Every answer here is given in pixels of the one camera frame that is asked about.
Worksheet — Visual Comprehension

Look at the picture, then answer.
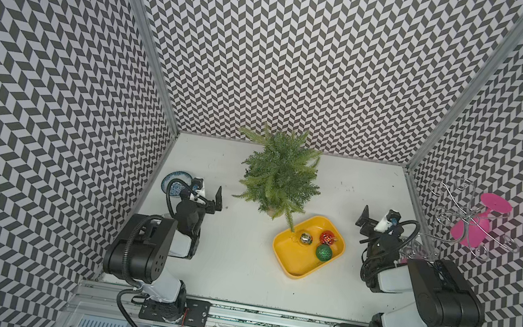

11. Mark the yellow plastic tray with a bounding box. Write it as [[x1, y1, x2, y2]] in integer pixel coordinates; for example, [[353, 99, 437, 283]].
[[272, 215, 346, 280]]

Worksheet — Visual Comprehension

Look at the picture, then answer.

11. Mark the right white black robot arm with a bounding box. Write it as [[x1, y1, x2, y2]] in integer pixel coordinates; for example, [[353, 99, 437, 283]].
[[338, 207, 485, 327]]

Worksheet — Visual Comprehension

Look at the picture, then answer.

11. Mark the blue patterned small bowl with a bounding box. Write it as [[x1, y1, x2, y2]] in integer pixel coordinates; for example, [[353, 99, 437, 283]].
[[160, 171, 193, 198]]

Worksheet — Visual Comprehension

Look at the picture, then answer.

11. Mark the pink plastic wine glass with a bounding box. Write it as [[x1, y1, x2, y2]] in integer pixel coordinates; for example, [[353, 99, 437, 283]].
[[450, 192, 513, 249]]

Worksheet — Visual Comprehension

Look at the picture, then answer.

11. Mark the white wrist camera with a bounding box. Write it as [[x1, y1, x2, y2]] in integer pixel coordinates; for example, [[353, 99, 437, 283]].
[[374, 210, 401, 233], [190, 177, 206, 203]]

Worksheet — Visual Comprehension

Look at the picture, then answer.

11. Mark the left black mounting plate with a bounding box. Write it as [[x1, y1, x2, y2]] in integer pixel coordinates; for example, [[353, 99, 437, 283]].
[[138, 298, 211, 327]]

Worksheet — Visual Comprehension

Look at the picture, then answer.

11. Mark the green glitter ball ornament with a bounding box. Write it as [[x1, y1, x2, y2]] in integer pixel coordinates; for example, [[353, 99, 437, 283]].
[[315, 243, 334, 262]]

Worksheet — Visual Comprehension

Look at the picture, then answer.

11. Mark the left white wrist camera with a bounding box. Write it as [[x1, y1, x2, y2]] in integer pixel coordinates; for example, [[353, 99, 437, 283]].
[[190, 177, 206, 203]]

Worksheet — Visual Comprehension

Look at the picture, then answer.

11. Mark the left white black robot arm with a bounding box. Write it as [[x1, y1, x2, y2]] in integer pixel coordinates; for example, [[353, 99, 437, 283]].
[[102, 177, 223, 327]]

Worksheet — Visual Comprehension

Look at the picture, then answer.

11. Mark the small green christmas tree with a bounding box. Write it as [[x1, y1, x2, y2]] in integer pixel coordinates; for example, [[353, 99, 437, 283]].
[[235, 125, 321, 231]]

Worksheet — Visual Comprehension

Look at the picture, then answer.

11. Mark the gold ball ornament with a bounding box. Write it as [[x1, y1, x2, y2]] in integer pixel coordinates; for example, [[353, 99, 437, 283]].
[[299, 231, 313, 246]]

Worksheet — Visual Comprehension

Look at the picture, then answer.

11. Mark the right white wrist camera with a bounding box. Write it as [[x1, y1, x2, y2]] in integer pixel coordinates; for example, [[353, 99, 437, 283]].
[[374, 210, 401, 233]]

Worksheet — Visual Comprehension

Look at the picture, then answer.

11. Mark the red ball ornament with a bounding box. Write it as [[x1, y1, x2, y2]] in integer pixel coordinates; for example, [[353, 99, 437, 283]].
[[319, 230, 337, 246]]

